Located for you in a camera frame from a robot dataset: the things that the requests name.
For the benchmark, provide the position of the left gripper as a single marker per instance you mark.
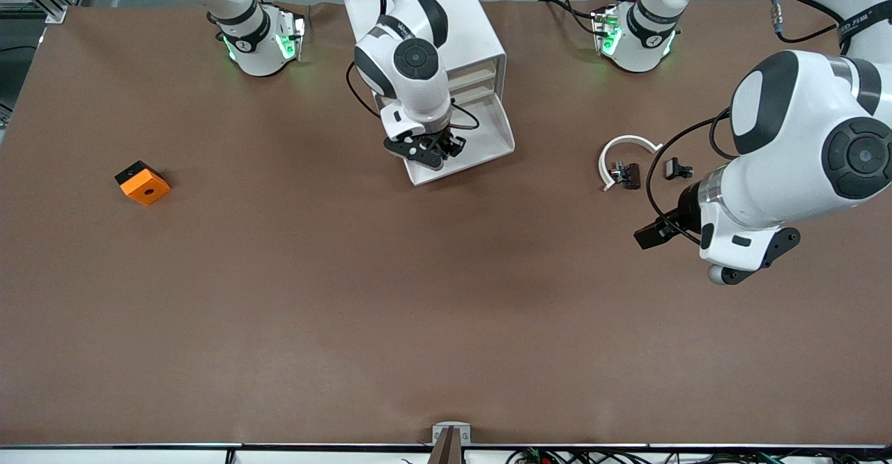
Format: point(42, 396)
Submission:
point(686, 214)

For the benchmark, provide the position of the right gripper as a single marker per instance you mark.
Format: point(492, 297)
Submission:
point(449, 145)

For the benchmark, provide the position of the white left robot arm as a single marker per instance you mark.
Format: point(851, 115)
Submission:
point(794, 116)

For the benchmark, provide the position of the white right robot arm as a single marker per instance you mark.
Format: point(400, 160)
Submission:
point(411, 60)

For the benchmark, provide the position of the orange and black button box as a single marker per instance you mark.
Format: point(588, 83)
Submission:
point(145, 187)

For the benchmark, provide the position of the small black component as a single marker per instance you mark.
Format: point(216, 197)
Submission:
point(673, 168)

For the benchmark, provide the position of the small brown component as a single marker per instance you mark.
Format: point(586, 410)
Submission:
point(631, 175)

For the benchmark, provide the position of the white curved plastic part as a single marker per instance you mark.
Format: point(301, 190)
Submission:
point(627, 141)

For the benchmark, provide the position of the brown table cover mat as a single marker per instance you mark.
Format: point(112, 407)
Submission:
point(446, 311)

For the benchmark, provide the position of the grey metal bracket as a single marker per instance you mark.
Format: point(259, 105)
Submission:
point(451, 429)

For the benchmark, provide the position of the dark camera pole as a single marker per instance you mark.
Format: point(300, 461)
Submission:
point(446, 453)

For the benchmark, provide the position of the black table edge rail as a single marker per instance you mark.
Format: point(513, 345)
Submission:
point(139, 446)

